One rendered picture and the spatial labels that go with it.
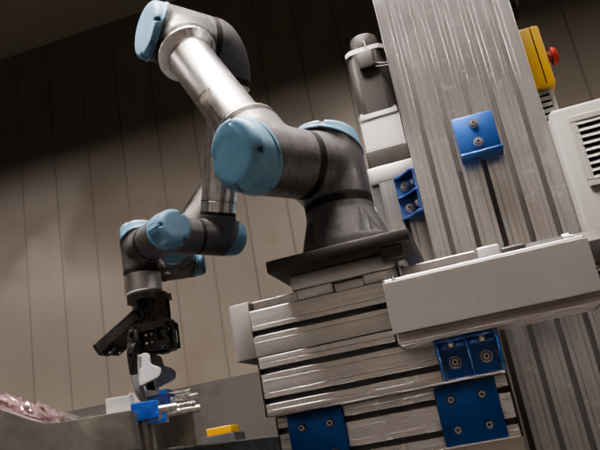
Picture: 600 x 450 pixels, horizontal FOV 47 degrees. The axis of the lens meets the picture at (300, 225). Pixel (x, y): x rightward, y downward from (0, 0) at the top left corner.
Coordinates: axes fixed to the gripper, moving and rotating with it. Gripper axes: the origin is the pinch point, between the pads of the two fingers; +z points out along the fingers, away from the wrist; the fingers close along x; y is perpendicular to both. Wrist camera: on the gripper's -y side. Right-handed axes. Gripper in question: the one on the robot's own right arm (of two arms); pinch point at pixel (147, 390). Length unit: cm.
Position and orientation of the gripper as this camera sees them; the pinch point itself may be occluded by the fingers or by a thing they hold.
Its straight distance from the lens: 173.5
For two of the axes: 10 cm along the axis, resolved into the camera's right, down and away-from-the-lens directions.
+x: 2.2, 2.6, 9.4
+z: 1.7, 9.4, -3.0
